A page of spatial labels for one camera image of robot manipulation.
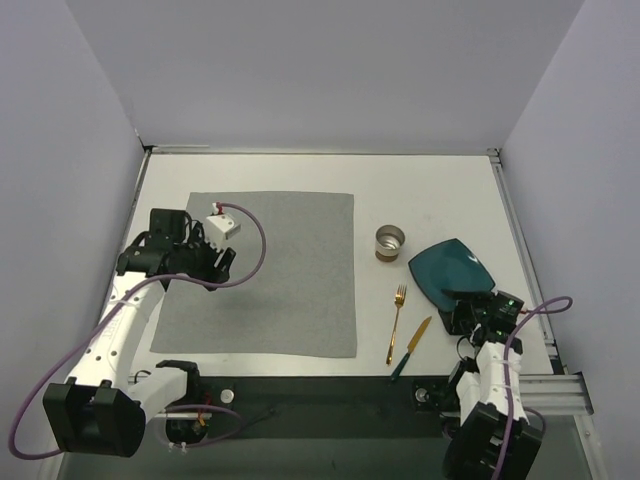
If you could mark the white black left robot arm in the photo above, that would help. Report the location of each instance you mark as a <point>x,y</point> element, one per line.
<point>96,410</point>

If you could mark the gold fork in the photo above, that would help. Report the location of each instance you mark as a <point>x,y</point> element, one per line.
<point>399,301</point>

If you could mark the gold knife teal handle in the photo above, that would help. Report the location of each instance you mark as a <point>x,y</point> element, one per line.
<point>410,349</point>

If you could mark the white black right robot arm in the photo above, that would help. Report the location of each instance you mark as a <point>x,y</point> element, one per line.
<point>495,439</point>

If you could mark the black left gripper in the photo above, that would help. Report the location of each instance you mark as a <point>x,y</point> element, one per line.
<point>216,265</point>

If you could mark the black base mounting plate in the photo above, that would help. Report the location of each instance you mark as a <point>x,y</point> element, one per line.
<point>301,408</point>

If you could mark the aluminium right side rail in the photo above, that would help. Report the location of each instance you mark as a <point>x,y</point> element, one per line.
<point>533,287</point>

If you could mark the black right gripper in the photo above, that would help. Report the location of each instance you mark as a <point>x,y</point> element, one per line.
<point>460,310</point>

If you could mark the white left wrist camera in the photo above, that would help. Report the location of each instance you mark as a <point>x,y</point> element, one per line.
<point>219,227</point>

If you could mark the grey cloth placemat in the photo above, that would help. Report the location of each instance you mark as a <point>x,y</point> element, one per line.
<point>301,300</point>

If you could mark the metal cup cork base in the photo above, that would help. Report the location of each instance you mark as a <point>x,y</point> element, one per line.
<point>389,240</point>

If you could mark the aluminium table edge rail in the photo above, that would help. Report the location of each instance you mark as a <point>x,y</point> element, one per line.
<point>175,150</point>

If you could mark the teal square plate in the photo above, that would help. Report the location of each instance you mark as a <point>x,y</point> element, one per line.
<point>449,265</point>

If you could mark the aluminium front frame rail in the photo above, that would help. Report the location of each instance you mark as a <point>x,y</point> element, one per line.
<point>550,395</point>

